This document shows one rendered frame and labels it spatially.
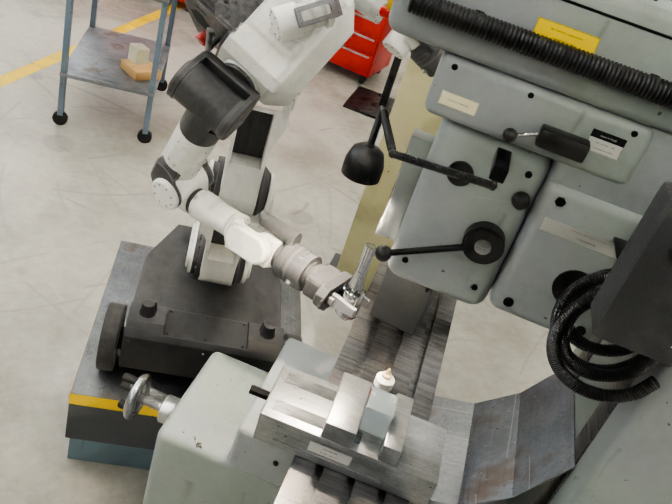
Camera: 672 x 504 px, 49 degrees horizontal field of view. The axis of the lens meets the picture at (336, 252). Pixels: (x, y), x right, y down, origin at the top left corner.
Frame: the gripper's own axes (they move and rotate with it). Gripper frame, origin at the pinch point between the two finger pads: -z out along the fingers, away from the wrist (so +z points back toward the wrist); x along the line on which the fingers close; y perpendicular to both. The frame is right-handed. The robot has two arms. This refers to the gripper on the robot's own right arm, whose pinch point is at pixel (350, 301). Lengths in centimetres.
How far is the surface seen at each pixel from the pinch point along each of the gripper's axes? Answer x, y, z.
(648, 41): -8, -72, -30
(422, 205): -11.6, -34.3, -10.6
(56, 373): 17, 114, 102
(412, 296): 23.3, 6.3, -5.3
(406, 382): 8.6, 16.7, -16.3
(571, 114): -9, -58, -26
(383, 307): 22.2, 12.8, -0.1
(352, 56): 391, 94, 224
